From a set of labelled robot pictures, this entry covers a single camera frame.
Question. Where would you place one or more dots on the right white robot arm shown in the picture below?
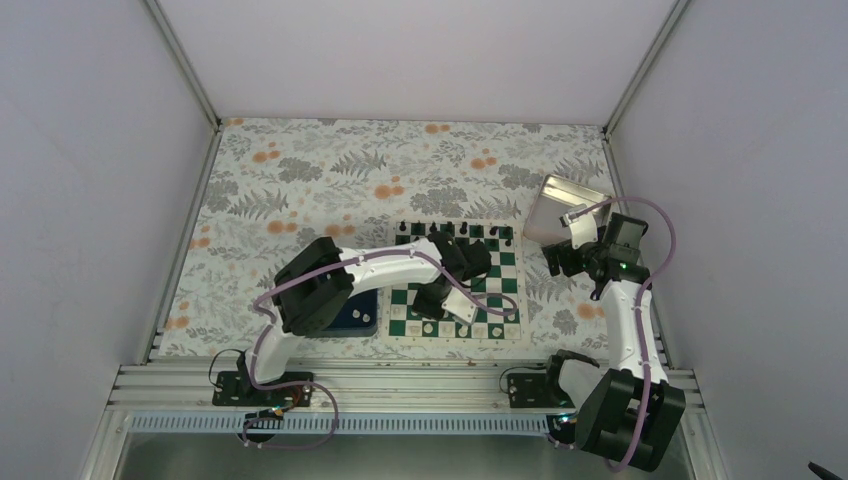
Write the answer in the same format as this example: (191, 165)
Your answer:
(627, 413)

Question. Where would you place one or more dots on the dark blue plastic tray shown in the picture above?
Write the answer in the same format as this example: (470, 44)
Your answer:
(358, 317)

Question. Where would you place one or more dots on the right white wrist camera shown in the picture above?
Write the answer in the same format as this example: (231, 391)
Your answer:
(581, 225)

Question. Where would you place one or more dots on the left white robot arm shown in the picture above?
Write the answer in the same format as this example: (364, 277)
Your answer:
(312, 289)

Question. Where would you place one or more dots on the aluminium rail frame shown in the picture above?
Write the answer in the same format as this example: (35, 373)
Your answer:
(354, 398)

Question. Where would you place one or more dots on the black chess pieces row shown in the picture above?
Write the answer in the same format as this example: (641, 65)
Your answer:
(498, 237)

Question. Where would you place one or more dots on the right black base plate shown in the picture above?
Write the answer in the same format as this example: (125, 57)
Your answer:
(527, 390)

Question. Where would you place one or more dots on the green white chess board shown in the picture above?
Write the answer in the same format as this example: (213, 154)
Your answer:
(501, 289)

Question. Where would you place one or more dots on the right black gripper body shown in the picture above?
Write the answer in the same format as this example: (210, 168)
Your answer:
(570, 267)

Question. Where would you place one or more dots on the floral patterned table mat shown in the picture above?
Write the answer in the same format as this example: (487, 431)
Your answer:
(277, 185)

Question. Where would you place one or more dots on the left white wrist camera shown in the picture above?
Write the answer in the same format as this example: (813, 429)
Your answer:
(460, 306)

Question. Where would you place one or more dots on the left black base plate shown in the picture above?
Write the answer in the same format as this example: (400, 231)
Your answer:
(234, 389)

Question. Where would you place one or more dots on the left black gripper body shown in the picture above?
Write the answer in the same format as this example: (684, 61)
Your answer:
(423, 298)

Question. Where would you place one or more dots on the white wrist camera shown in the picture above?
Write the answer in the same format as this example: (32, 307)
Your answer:
(460, 306)
(581, 225)

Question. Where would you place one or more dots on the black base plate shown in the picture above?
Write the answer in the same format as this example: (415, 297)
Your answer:
(234, 389)
(527, 390)

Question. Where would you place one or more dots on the silver metal tin box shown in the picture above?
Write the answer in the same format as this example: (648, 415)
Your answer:
(557, 196)

